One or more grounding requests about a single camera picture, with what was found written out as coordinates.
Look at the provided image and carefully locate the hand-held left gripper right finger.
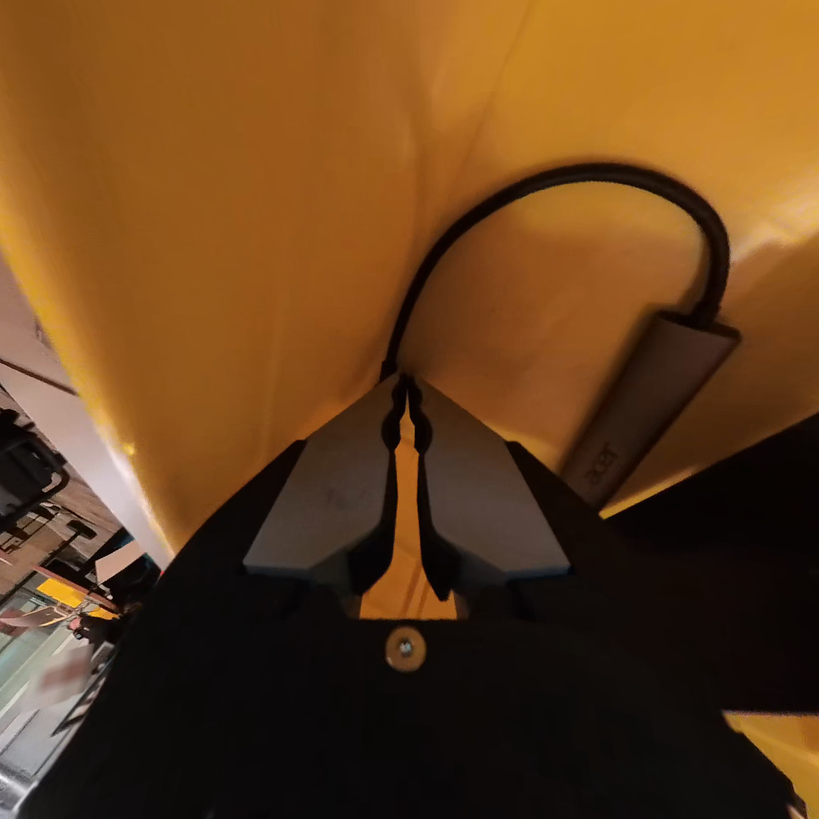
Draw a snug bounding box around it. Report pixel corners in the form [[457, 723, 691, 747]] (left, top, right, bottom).
[[408, 378, 572, 601]]

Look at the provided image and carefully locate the black hub cable silver plug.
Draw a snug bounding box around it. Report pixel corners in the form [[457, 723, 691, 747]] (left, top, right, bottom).
[[379, 162, 732, 385]]

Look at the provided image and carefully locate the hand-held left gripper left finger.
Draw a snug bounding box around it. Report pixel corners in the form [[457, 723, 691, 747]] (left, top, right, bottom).
[[242, 373, 408, 595]]

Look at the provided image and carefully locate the grey metal usb hub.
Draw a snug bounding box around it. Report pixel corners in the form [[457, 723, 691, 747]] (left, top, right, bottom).
[[558, 309, 743, 513]]

